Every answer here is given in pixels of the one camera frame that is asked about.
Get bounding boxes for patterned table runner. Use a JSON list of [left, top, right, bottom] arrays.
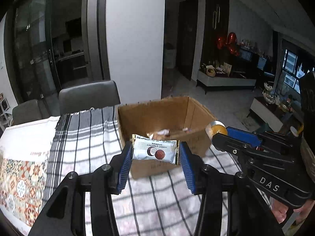
[[1, 159, 47, 227]]

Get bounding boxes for red foil balloons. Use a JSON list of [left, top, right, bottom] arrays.
[[216, 32, 240, 56]]

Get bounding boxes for grey chair near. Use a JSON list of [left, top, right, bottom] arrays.
[[59, 80, 121, 114]]

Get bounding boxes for brown cardboard box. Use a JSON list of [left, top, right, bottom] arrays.
[[117, 96, 217, 180]]

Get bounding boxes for glass sliding door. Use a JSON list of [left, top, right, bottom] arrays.
[[4, 0, 110, 106]]

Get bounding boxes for grey chair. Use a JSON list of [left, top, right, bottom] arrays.
[[12, 100, 43, 125], [59, 80, 121, 114]]

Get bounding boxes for white table mat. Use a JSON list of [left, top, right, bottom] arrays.
[[1, 117, 59, 235]]

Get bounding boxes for grey chair far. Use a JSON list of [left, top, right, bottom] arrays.
[[12, 100, 43, 125]]

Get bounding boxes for white tv bench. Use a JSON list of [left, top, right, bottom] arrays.
[[196, 71, 256, 94]]

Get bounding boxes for person right hand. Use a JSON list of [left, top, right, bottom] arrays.
[[272, 199, 315, 227]]

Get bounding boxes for white shoe rack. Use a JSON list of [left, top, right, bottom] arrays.
[[0, 93, 13, 132]]

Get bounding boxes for white coconut candy packet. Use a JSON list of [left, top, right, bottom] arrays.
[[132, 134, 179, 165]]

